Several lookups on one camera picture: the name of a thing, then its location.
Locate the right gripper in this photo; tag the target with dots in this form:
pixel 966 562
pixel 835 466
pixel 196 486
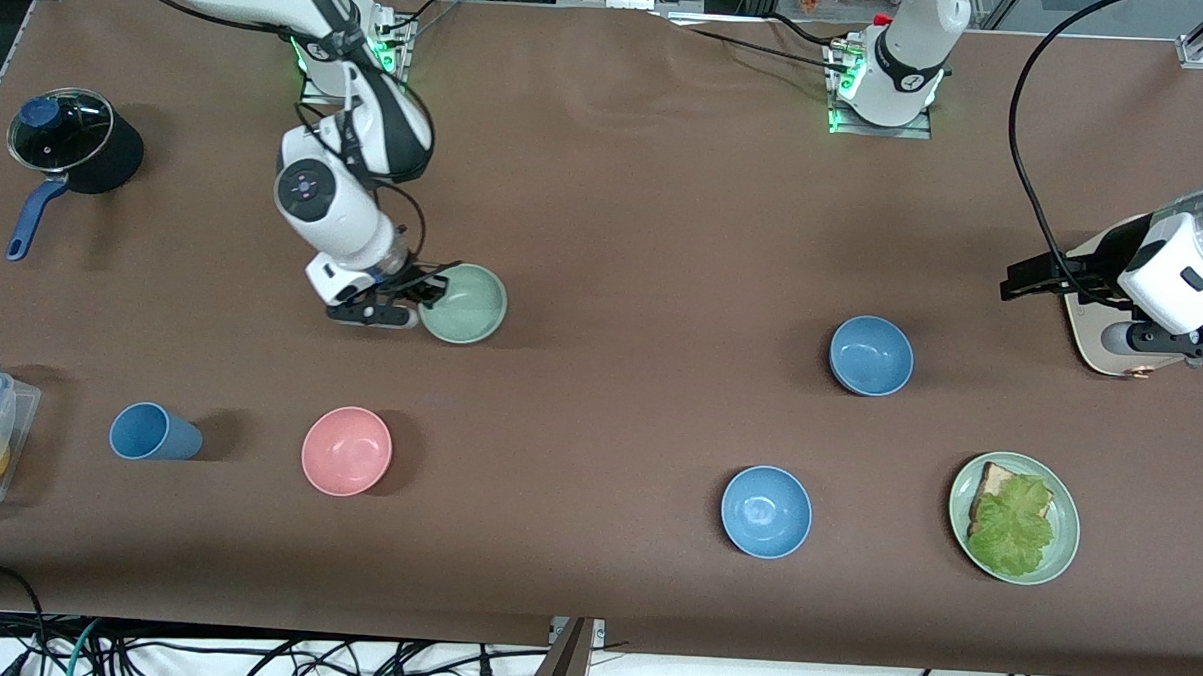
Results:
pixel 416 275

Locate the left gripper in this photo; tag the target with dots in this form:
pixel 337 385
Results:
pixel 1102 262

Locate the light green bowl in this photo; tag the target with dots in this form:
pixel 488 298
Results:
pixel 467 308

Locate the blue bowl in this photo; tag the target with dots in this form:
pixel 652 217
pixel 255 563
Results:
pixel 766 511
pixel 871 355

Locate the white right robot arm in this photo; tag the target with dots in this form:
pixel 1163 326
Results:
pixel 326 198

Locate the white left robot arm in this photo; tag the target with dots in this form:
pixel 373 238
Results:
pixel 906 58

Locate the pink bowl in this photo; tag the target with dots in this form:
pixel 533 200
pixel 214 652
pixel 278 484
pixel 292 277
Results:
pixel 346 450

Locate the cream white toaster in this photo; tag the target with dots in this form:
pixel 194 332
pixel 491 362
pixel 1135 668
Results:
pixel 1090 330

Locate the toasted bread slice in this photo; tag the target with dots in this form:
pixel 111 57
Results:
pixel 997 480

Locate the light green plate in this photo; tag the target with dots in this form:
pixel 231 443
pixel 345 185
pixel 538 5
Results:
pixel 1067 524

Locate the green lettuce leaf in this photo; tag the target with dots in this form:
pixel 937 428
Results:
pixel 1010 527

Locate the blue plastic cup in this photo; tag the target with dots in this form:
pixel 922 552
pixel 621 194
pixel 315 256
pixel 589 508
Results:
pixel 155 431

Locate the glass lid with blue knob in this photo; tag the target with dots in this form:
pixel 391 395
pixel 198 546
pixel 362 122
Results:
pixel 63 129

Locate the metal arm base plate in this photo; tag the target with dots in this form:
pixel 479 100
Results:
pixel 320 96
pixel 879 131

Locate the grey metal post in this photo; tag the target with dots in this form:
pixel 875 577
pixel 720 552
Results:
pixel 565 667

